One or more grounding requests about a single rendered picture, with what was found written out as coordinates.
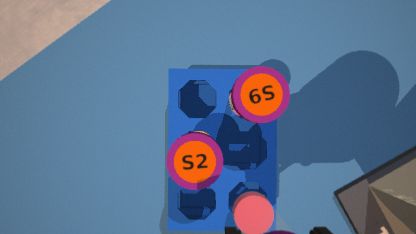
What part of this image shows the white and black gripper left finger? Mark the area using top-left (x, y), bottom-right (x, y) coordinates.
top-left (225, 227), bottom-right (242, 234)

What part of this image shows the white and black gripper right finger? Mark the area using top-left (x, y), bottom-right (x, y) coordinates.
top-left (309, 227), bottom-right (333, 234)

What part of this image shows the blue bench mat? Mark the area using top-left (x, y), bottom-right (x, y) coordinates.
top-left (0, 0), bottom-right (416, 234)

